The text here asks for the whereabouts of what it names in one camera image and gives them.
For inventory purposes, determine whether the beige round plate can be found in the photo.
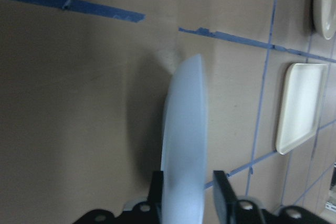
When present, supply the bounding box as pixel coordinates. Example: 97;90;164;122
312;0;335;40

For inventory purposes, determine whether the light blue round plate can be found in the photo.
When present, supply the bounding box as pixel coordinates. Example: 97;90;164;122
161;54;207;223

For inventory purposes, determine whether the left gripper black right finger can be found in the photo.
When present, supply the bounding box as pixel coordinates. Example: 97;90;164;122
213;170;237;223

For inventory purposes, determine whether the white rectangular foam tray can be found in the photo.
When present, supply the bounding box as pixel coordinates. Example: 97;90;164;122
276;63;328;155

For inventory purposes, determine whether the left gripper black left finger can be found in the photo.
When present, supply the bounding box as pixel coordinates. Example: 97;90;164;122
148;171;164;223

